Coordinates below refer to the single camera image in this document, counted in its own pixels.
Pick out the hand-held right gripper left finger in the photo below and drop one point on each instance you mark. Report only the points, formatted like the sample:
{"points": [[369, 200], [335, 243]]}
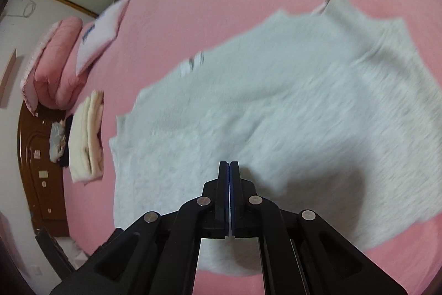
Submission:
{"points": [[222, 184]]}

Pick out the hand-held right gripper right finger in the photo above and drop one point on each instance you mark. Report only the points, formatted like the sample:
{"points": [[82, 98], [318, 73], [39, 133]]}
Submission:
{"points": [[234, 191]]}

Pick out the light grey sweater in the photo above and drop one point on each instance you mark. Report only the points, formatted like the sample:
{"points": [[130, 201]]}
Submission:
{"points": [[293, 101]]}

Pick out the folded cream clothes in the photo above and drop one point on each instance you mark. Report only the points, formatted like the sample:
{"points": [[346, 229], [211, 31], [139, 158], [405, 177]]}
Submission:
{"points": [[84, 139]]}

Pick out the folded light blue cloth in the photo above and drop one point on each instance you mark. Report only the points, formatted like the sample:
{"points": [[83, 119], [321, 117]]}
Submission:
{"points": [[57, 143]]}

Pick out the brown wooden headboard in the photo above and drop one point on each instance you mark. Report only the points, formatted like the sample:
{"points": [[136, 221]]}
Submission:
{"points": [[45, 205]]}

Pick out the black object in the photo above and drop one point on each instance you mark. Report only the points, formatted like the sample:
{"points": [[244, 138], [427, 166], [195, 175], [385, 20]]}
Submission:
{"points": [[51, 246]]}

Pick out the white pillow with blue print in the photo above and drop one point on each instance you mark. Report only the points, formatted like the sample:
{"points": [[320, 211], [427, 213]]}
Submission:
{"points": [[100, 35]]}

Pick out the folded pink quilt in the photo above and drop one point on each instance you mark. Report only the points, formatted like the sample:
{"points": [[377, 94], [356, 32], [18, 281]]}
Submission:
{"points": [[55, 67]]}

